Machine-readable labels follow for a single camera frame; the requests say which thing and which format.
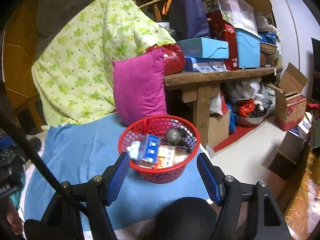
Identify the red foil bundle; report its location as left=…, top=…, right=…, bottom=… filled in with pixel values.
left=145, top=43, right=185, bottom=76

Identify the green clover quilt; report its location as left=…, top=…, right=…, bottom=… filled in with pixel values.
left=31, top=0, right=175, bottom=127

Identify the brown cardboard box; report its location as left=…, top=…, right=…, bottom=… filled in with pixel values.
left=208, top=111, right=230, bottom=148

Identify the black cable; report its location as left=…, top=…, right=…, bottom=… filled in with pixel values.
left=0, top=104, right=73, bottom=201

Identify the wooden bench table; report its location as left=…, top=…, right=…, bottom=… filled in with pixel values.
left=164, top=66, right=283, bottom=146

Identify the steel bowl with trash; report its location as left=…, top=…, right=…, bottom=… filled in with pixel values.
left=229, top=98, right=269, bottom=127

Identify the clear plastic storage box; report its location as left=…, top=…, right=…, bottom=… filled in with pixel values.
left=217, top=0, right=258, bottom=36

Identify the red white medicine box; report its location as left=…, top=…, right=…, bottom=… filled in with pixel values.
left=154, top=145, right=189, bottom=168

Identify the light blue fashion box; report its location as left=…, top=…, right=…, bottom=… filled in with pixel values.
left=177, top=37, right=229, bottom=59

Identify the person left hand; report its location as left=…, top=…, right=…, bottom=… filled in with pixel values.
left=1, top=197, right=23, bottom=236

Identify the red ribbon bow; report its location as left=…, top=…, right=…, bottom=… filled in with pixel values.
left=142, top=117, right=150, bottom=135

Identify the red mesh basket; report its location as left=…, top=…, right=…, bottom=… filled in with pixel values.
left=118, top=115, right=200, bottom=184

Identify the open cardboard carton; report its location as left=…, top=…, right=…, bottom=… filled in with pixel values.
left=266, top=63, right=308, bottom=131

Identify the navy blue bag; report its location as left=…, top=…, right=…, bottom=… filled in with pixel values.
left=162, top=0, right=210, bottom=41

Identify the orange wooden cabinet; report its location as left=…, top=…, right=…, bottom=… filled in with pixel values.
left=3, top=0, right=42, bottom=132

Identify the blue fleece blanket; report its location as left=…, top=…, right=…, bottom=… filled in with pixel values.
left=42, top=113, right=209, bottom=230

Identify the white paper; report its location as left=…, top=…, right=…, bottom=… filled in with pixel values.
left=126, top=141, right=140, bottom=160

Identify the magenta pillow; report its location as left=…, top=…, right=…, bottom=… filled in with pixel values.
left=112, top=48, right=167, bottom=126

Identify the light blue storage bin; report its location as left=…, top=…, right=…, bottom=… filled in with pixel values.
left=235, top=28, right=261, bottom=69

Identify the dark red gift box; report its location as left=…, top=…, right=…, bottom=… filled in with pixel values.
left=203, top=0, right=239, bottom=71

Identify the black plastic bag ball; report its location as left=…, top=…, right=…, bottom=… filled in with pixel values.
left=165, top=128, right=187, bottom=146

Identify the blue white small box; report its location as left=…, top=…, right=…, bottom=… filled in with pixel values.
left=138, top=134, right=161, bottom=165

